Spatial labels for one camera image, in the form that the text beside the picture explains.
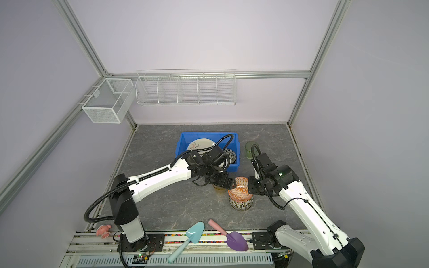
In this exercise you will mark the green glass cup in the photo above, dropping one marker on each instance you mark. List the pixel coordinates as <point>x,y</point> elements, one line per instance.
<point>249,149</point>

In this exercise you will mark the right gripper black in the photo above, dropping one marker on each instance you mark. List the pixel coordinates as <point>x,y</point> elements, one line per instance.
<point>252,187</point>

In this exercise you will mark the black white leaf bowl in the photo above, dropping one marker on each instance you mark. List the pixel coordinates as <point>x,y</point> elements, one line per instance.
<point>232,155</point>

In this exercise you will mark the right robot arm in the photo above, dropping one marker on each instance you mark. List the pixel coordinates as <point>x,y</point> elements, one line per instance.
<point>327,246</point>

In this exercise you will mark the yellow glass cup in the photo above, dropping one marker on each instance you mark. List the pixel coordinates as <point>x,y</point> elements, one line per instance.
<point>219,188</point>

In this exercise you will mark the pink object at base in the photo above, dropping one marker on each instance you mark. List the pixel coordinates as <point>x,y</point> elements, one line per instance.
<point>104,231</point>

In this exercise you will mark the white wire wall rack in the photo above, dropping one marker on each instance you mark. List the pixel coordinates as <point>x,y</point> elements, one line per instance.
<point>186,87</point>

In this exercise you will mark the green leaf bowl bottom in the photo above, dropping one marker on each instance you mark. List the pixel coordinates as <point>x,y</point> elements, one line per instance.
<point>241,205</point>

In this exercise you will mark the red patterned bowl underneath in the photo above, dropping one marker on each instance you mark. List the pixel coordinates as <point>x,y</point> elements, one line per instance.
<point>240,194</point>

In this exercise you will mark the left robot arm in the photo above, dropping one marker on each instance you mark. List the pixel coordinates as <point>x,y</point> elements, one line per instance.
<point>126,192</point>

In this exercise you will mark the blue plastic bin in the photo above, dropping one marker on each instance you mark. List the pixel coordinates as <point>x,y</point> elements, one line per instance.
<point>187,137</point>

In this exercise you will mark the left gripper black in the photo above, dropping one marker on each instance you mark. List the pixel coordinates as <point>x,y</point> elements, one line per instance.
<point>223,182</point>

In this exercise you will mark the light blue toy shovel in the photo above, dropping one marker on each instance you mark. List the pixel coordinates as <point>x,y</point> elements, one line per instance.
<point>193,235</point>

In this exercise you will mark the white mesh wall basket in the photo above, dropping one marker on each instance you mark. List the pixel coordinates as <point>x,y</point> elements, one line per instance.
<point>110,101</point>

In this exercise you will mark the purple toy shovel pink handle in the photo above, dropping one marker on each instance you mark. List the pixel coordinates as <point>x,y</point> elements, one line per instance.
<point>234,240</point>

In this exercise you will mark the cream floral plate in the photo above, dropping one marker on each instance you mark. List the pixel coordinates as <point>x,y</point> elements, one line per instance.
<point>201,145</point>

